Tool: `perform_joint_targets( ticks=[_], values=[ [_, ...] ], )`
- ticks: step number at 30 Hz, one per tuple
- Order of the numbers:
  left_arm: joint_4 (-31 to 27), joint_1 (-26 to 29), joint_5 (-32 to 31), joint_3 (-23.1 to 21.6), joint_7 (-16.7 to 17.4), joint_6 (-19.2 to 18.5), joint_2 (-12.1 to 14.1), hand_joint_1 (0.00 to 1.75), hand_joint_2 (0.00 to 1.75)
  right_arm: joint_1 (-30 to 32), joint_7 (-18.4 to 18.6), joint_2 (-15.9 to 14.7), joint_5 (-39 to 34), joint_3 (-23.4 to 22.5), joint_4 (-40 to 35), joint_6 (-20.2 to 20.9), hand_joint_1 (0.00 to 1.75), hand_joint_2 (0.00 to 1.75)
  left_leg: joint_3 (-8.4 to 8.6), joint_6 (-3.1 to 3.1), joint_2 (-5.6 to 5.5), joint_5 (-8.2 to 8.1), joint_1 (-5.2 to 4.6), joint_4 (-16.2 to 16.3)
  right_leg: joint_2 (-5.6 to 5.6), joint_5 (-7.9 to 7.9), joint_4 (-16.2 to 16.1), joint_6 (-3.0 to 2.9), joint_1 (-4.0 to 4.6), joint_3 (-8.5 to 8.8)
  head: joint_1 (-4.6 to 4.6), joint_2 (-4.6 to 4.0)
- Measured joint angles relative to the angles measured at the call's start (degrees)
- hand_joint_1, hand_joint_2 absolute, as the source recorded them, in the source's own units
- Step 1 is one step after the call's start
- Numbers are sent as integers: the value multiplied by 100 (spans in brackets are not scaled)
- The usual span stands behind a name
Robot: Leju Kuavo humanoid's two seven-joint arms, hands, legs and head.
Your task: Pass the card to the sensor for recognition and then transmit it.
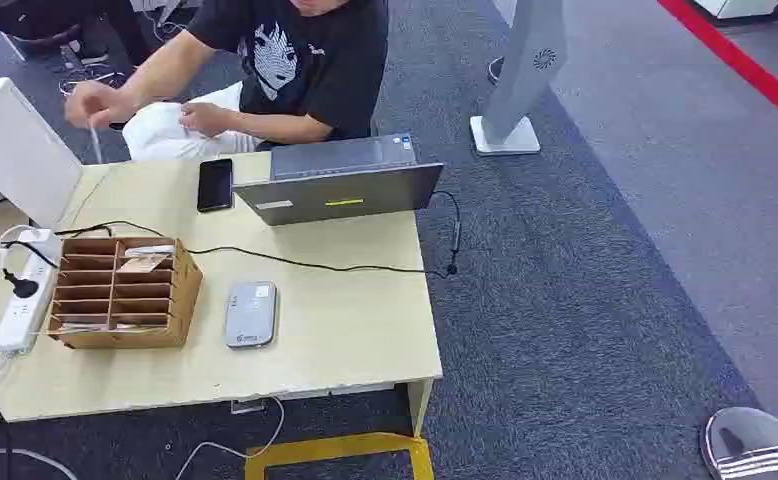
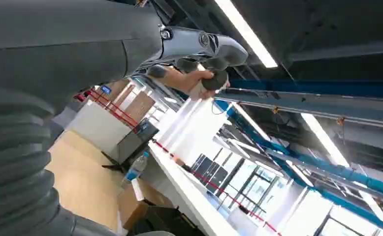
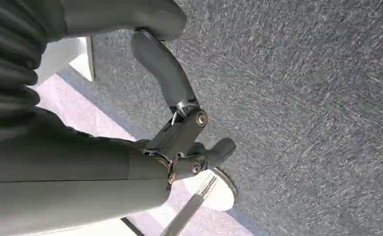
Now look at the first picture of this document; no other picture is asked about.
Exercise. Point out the grey laptop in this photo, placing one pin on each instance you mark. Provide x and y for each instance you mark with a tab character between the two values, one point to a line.
336	195

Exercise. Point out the pale wooden desk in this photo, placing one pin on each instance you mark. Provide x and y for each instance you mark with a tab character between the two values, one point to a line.
336	331

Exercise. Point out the person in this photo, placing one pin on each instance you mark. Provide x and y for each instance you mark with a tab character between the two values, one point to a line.
323	73

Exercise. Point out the black smartphone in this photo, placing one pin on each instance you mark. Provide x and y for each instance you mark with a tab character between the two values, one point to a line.
215	185

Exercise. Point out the wooden card box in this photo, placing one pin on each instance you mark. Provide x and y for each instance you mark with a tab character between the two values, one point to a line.
184	291

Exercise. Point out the yellow floor tape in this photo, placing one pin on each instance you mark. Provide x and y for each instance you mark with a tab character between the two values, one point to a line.
336	447

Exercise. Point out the white kiosk stand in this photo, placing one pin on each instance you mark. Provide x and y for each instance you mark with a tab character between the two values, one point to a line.
525	73

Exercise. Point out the person's left hand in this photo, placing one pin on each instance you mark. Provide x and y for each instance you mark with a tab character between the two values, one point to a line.
203	119

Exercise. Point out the person's hand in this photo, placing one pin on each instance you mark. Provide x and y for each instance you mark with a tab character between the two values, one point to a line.
203	119
94	104

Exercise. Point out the white card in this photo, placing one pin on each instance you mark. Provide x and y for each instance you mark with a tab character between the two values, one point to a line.
149	251

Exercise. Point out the tan card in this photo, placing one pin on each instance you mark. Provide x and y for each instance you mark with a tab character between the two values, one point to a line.
138	264

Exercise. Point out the white plastic bag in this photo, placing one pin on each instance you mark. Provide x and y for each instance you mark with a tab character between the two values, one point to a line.
157	136

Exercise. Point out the thin clear strip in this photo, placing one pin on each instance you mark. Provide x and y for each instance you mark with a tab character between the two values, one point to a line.
96	144

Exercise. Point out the person's right hand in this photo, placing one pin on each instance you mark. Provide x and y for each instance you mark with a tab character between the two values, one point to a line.
94	104

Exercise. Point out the black power plug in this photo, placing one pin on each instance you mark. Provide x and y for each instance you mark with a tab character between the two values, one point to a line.
23	287

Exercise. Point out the white power strip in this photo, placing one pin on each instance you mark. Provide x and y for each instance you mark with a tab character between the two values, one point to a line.
21	311

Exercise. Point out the white box housing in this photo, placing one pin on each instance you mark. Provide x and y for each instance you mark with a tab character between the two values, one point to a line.
11	142

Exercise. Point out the white platform base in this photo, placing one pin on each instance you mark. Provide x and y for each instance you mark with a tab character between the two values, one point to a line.
747	6

